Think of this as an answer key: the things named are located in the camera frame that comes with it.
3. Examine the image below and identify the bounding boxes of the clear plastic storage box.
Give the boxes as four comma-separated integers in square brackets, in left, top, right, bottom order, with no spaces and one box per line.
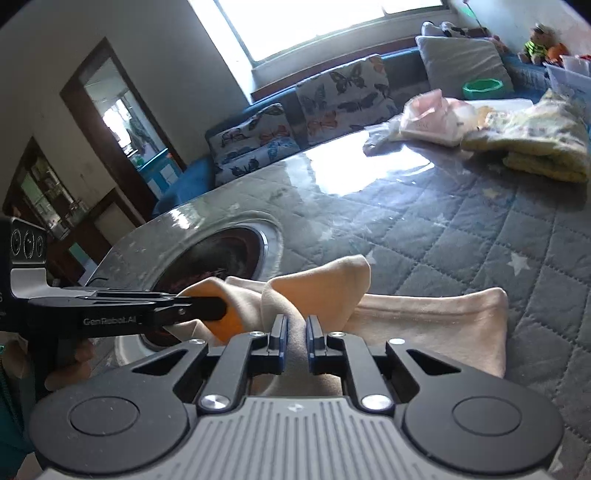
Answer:
[544,54,591,94]

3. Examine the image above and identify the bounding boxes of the person's left hand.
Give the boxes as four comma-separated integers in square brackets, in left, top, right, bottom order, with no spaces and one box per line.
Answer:
[44,339,96,393]

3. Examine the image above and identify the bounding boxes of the dark wooden door frame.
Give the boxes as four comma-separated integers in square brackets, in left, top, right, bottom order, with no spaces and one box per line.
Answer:
[59,37,189,186]

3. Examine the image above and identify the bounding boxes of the clear plastic bag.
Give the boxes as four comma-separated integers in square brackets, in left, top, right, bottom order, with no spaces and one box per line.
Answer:
[362,122,408,157]

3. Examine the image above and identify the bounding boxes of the cream garment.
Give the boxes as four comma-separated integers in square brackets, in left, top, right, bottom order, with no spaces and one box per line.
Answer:
[164,254,509,398]

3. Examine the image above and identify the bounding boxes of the large butterfly print cushion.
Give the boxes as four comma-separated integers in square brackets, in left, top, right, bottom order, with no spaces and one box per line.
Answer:
[294,54,400,147]

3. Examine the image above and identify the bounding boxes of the blue sofa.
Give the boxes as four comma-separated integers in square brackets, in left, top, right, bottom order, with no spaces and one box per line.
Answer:
[151,45,555,220]

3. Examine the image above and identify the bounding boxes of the pink bagged clothing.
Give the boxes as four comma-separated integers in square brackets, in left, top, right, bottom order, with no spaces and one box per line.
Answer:
[398,89,479,148]

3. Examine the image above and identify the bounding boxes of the window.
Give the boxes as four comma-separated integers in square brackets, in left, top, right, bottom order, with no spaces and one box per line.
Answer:
[188,0,459,64]

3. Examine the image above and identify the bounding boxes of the small butterfly print cushion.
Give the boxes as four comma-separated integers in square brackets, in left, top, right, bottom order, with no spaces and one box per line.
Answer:
[207,103,296,161]
[212,137,304,188]

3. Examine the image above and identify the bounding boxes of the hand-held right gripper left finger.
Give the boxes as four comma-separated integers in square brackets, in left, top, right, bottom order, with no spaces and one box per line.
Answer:
[130,315,290,414]

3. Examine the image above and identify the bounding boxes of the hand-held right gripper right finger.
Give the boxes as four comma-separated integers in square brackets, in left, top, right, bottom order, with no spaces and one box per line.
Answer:
[305,315,465,414]

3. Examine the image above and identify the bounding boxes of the yellow floral folded blanket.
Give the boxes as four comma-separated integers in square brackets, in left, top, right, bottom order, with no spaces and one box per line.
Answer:
[461,88,591,185]

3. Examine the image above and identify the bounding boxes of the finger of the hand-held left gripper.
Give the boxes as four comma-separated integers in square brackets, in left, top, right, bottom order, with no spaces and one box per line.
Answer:
[95,287,228,332]

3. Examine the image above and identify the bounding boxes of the dark wooden cabinet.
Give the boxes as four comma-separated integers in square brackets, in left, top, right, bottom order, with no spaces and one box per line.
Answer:
[1,136,149,282]

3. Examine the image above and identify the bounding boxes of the green bowl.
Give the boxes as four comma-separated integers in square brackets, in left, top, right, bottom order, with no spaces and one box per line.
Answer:
[462,78,505,99]

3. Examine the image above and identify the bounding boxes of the stuffed toy bear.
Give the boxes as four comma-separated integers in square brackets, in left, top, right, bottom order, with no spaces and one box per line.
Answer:
[517,22,556,66]

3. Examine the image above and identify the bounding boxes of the grey pillow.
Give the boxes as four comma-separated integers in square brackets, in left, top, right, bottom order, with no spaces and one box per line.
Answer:
[414,34,516,100]

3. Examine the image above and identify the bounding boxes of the black and white plush pillow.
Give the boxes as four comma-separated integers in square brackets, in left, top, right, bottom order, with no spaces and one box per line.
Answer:
[419,20,486,41]

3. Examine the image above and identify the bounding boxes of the round dark table inset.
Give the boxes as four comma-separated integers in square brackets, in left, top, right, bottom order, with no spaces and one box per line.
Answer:
[137,220,283,358]

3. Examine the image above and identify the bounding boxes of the grey quilted star blanket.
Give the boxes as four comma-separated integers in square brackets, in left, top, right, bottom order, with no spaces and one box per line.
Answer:
[272,131,591,446]

